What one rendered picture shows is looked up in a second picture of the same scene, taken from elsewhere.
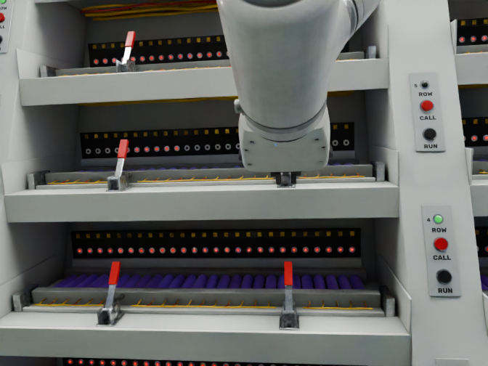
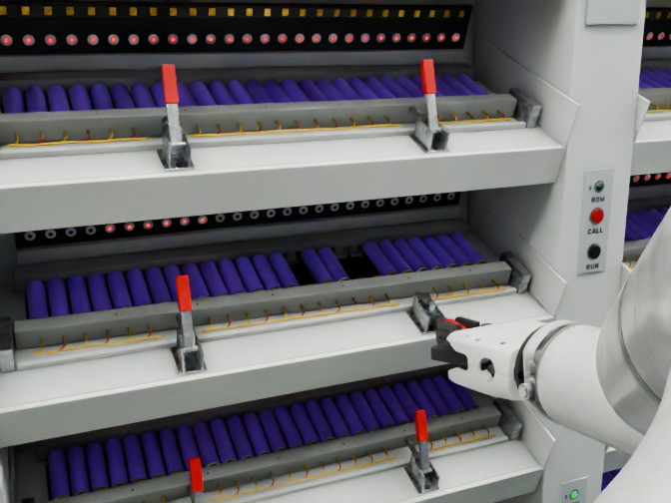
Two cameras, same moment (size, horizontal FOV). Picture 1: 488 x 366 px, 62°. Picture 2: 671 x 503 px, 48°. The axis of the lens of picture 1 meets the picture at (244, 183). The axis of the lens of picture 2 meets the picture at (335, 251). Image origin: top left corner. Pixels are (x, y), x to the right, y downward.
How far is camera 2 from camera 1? 59 cm
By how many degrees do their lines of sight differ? 40
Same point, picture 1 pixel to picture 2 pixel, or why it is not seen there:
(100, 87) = (141, 199)
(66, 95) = (70, 214)
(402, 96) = (573, 203)
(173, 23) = not seen: outside the picture
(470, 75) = (640, 166)
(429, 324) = (560, 454)
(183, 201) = (302, 371)
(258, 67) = not seen: hidden behind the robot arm
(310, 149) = not seen: hidden behind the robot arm
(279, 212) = (421, 362)
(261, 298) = (374, 446)
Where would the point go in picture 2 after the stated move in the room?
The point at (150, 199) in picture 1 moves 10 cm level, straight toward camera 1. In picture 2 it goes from (255, 377) to (320, 410)
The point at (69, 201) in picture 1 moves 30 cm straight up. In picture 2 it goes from (120, 401) to (90, 75)
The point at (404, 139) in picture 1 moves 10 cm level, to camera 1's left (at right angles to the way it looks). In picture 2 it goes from (567, 259) to (500, 272)
